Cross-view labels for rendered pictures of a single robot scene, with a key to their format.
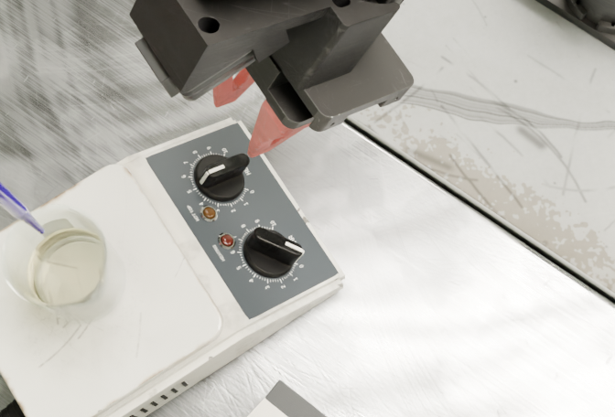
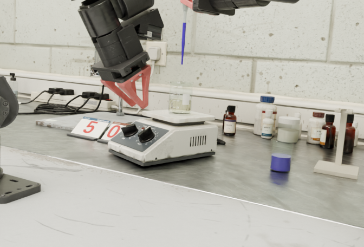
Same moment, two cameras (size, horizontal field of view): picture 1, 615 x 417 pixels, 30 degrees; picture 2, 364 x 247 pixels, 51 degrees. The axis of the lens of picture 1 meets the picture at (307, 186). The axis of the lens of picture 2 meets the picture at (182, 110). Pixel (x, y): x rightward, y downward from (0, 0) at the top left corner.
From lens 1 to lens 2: 1.06 m
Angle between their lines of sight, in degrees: 98
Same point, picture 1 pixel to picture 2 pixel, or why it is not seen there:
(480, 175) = (57, 161)
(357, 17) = not seen: hidden behind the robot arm
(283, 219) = (126, 140)
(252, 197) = (136, 139)
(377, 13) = not seen: hidden behind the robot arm
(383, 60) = (99, 64)
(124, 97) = (186, 173)
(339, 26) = not seen: hidden behind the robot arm
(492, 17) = (37, 180)
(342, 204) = (106, 160)
